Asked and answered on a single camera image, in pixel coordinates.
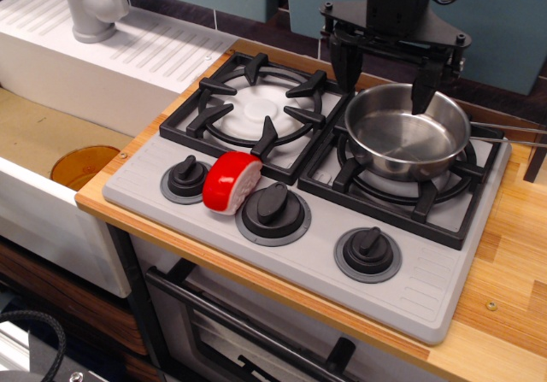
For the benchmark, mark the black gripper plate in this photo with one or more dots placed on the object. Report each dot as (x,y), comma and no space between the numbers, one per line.
(434,45)

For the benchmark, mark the stainless steel pan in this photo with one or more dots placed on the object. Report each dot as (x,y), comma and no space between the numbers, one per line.
(392,142)

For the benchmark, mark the black left burner grate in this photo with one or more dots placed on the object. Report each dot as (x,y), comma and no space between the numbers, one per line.
(187,125)

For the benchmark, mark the black burner grate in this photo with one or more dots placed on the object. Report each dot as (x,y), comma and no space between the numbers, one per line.
(187,125)
(447,210)

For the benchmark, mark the white left burner cap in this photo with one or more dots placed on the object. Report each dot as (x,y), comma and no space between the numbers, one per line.
(243,126)

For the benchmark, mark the black right burner grate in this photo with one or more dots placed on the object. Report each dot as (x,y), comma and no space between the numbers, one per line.
(447,210)

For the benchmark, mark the black middle stove knob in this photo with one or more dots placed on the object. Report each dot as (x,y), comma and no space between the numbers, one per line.
(274,216)

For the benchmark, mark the black stove knob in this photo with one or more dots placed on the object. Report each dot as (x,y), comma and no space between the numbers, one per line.
(183,183)
(274,216)
(368,255)

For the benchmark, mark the black right stove knob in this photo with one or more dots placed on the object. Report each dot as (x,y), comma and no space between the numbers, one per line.
(368,255)

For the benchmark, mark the red and white toy food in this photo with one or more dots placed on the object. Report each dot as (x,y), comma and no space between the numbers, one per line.
(230,180)

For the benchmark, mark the grey toy stove top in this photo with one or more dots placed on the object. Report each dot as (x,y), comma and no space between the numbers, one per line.
(420,300)

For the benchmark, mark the black left stove knob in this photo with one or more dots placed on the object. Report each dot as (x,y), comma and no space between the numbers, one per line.
(183,183)

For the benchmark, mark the grey toy faucet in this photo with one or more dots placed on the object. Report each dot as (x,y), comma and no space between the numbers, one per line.
(94,20)

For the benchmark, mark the toy oven door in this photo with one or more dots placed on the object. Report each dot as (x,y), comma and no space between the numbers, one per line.
(235,334)

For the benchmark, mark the orange plastic plate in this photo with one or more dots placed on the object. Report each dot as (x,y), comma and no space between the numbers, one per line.
(78,167)

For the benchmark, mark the white toy sink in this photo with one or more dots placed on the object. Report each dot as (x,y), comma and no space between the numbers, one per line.
(59,95)

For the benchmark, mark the dark post at right edge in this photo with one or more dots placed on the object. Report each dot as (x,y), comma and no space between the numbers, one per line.
(535,161)

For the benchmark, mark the black oven door handle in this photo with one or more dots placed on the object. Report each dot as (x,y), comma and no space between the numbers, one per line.
(329,370)

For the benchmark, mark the black metal frame leg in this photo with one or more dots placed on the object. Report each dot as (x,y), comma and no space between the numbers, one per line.
(139,300)

